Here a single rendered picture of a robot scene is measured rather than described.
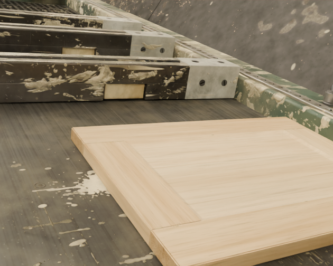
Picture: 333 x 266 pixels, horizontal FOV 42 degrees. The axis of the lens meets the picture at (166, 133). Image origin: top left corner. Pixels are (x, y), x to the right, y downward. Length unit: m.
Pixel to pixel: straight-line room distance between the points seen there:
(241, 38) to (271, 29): 0.19
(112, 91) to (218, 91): 0.23
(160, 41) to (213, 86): 0.28
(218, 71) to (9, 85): 0.41
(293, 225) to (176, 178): 0.14
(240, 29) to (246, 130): 1.92
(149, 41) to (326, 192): 0.68
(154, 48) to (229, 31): 1.55
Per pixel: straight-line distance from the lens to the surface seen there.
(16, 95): 0.75
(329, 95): 0.84
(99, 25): 1.29
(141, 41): 1.11
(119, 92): 0.81
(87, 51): 1.07
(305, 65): 2.17
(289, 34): 2.36
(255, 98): 0.90
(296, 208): 0.52
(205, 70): 0.88
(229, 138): 0.67
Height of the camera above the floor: 1.51
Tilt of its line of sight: 37 degrees down
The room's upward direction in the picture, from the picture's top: 53 degrees counter-clockwise
